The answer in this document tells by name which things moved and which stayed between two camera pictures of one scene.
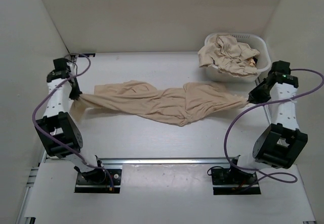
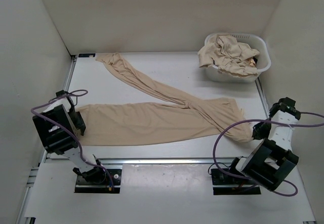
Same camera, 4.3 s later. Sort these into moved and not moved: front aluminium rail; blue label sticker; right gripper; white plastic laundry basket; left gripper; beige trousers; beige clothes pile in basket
Moved: right gripper; left gripper; beige trousers
Not moved: front aluminium rail; white plastic laundry basket; beige clothes pile in basket; blue label sticker
